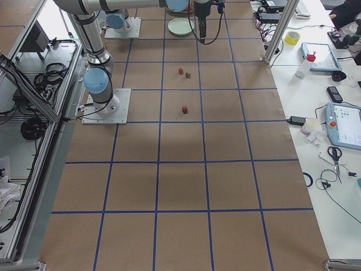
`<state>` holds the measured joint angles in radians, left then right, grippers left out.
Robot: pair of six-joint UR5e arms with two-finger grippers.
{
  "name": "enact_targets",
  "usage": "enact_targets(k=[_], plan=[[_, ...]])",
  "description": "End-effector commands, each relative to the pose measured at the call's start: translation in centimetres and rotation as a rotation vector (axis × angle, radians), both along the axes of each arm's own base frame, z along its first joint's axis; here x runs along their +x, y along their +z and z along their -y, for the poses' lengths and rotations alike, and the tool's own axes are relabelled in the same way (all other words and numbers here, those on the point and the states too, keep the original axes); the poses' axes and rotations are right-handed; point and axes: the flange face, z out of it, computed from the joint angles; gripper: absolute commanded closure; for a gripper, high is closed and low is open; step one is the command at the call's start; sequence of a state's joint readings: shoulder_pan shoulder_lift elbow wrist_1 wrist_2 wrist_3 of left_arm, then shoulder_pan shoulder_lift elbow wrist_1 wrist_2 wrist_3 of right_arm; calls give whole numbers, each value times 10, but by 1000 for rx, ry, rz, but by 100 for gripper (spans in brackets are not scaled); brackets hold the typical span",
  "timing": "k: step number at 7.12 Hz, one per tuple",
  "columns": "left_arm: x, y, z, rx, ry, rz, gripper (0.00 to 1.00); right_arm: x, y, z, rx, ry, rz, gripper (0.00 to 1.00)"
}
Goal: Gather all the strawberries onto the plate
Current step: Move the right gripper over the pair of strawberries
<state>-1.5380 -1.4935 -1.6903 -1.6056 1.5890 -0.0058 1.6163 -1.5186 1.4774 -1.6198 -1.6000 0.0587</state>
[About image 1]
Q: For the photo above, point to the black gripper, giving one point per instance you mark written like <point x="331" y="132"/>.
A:
<point x="201" y="9"/>

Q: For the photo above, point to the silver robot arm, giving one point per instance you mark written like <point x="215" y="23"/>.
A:
<point x="174" y="5"/>
<point x="98" y="79"/>

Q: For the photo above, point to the pale green plate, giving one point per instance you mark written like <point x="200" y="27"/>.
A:
<point x="180" y="26"/>

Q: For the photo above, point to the yellow tape roll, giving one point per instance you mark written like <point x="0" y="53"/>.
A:
<point x="292" y="37"/>

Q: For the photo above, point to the red capped plastic bottle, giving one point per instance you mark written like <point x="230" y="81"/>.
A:
<point x="305" y="66"/>

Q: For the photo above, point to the far teach pendant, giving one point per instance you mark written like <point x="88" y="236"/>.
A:
<point x="326" y="60"/>

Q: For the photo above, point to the teach pendant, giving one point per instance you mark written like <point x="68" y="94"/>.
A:
<point x="326" y="60"/>
<point x="343" y="125"/>

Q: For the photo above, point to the black power adapter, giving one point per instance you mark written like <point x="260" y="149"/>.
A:
<point x="296" y="120"/>

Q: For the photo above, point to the white paper cup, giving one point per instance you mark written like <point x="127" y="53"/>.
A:
<point x="311" y="124"/>

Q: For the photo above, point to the black phone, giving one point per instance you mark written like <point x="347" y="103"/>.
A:
<point x="334" y="94"/>

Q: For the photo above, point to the near teach pendant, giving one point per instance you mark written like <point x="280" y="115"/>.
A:
<point x="343" y="125"/>

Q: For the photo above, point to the blue tape roll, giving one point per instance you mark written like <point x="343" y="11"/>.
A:
<point x="310" y="180"/>

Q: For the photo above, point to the black scissors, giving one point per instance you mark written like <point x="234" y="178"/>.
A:
<point x="335" y="153"/>

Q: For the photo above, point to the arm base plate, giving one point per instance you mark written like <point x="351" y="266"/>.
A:
<point x="116" y="111"/>
<point x="120" y="28"/>

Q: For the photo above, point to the aluminium frame post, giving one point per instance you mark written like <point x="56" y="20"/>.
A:
<point x="281" y="27"/>

